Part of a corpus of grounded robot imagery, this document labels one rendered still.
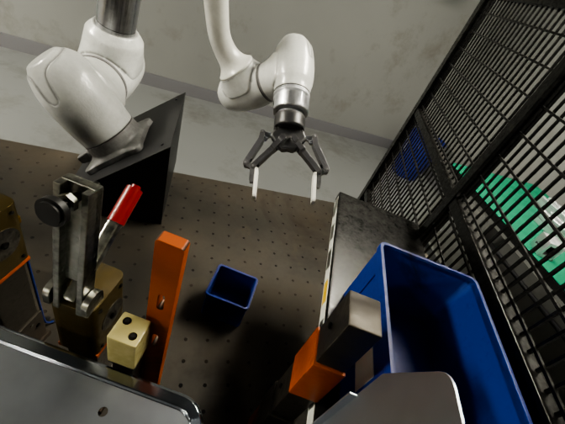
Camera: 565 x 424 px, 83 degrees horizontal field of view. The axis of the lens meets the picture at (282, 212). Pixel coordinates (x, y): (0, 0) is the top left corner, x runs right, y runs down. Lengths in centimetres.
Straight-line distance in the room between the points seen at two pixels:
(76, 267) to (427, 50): 377
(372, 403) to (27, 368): 39
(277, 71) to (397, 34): 295
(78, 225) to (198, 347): 51
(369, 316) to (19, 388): 38
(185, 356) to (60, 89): 68
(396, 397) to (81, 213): 30
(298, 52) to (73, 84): 54
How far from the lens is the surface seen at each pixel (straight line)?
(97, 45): 108
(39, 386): 48
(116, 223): 45
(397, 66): 384
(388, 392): 19
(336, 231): 69
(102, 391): 47
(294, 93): 79
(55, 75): 96
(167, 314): 42
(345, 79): 368
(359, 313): 34
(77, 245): 40
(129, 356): 44
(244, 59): 91
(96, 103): 96
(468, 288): 59
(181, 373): 80
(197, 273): 93
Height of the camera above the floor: 144
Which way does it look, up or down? 38 degrees down
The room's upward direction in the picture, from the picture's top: 24 degrees clockwise
